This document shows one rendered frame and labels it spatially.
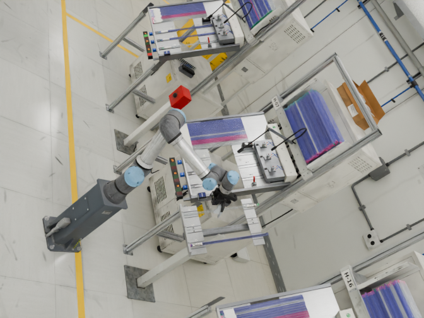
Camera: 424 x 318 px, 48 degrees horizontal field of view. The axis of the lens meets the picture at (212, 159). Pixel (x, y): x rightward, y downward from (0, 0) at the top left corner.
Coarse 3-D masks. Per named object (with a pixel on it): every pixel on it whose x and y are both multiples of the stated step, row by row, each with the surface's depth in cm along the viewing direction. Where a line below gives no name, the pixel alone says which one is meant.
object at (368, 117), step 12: (336, 60) 345; (312, 84) 348; (348, 84) 330; (276, 96) 363; (300, 96) 356; (360, 96) 324; (276, 108) 364; (360, 108) 318; (372, 120) 309; (348, 144) 310; (324, 156) 316; (348, 156) 322; (312, 168) 324; (192, 204) 322; (228, 204) 370; (180, 240) 359; (132, 252) 358
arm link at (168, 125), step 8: (160, 120) 268; (168, 120) 265; (176, 120) 267; (160, 128) 266; (168, 128) 263; (176, 128) 264; (168, 136) 263; (176, 136) 263; (176, 144) 265; (184, 144) 265; (184, 152) 266; (192, 152) 267; (192, 160) 267; (200, 160) 268; (192, 168) 269; (200, 168) 268; (208, 168) 271; (200, 176) 269; (208, 176) 269; (216, 176) 273; (208, 184) 268; (216, 184) 271
